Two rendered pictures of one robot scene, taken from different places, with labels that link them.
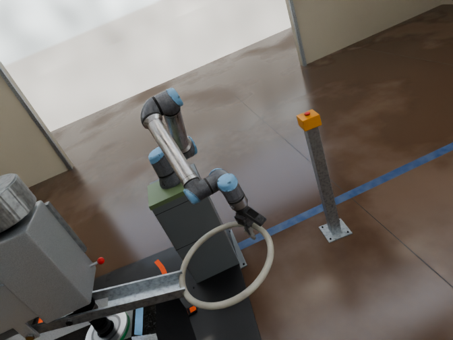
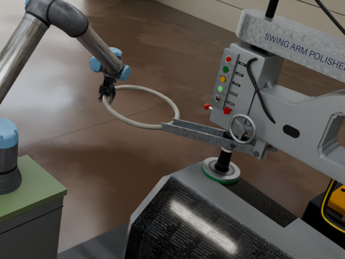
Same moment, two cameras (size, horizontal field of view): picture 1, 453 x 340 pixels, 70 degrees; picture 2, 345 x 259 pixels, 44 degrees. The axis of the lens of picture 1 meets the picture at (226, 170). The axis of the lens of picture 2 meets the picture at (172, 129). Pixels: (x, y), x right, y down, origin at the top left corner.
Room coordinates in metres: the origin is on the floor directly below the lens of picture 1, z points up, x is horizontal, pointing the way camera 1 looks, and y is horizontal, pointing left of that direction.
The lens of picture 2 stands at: (2.89, 1.83, 2.05)
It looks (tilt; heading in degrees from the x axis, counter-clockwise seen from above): 27 degrees down; 218
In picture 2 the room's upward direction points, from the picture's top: 13 degrees clockwise
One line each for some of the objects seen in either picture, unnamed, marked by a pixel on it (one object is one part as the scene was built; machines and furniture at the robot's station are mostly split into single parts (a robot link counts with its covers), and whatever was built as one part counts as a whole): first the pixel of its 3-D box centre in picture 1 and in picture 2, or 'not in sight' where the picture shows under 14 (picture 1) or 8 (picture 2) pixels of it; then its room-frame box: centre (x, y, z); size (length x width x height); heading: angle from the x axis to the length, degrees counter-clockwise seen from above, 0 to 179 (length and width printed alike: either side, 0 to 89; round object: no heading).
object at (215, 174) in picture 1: (219, 180); (102, 62); (1.40, 0.05, 1.19); 0.12 x 0.12 x 0.09; 14
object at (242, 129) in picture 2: not in sight; (246, 127); (1.22, 0.95, 1.20); 0.15 x 0.10 x 0.15; 93
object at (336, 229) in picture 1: (322, 179); not in sight; (1.93, -0.63, 0.54); 0.20 x 0.20 x 1.09; 89
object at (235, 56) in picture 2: (60, 231); (224, 78); (1.22, 0.76, 1.38); 0.08 x 0.03 x 0.28; 93
